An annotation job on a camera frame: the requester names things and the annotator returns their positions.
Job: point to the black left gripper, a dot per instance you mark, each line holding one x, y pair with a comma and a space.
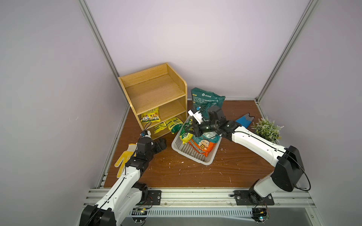
159, 148

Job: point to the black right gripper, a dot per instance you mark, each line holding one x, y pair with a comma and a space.
195, 128

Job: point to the green orange bee fertilizer bag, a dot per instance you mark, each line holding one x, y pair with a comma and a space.
205, 143

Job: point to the tall green yellow fertilizer bag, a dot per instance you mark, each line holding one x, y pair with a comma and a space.
203, 99

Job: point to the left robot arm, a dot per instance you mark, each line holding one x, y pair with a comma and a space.
127, 192

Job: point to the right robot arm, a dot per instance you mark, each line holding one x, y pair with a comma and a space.
287, 162

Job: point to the wooden shelf unit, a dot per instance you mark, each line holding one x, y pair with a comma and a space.
160, 86

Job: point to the yellow packet lower left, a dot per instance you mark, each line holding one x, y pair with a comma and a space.
160, 127

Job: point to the yellow green packet lower right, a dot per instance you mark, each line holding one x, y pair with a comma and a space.
174, 124

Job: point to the white plastic basket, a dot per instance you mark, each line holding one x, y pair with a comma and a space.
188, 151

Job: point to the yellow work glove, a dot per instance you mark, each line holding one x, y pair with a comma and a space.
124, 158

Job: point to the blue work glove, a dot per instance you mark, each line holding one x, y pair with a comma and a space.
245, 120

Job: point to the potted green plant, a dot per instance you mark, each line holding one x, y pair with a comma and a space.
267, 129

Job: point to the left controller board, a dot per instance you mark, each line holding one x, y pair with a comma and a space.
139, 215

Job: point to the controller board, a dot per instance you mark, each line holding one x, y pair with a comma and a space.
139, 215
260, 215

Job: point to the right controller board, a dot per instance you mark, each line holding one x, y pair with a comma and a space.
260, 215

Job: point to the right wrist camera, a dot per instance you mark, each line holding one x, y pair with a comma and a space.
196, 114

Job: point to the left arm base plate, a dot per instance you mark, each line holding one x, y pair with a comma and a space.
153, 198

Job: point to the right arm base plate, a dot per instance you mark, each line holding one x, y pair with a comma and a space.
247, 198

